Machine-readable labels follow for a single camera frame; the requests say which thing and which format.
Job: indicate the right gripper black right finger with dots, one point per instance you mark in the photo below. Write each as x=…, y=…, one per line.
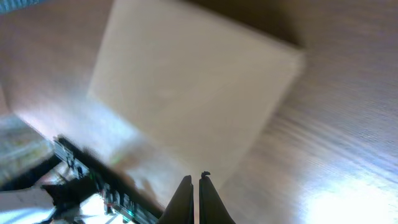
x=212, y=209

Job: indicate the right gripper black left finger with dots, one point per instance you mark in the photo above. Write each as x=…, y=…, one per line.
x=180, y=209

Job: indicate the cardboard box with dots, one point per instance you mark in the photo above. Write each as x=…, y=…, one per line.
x=201, y=86

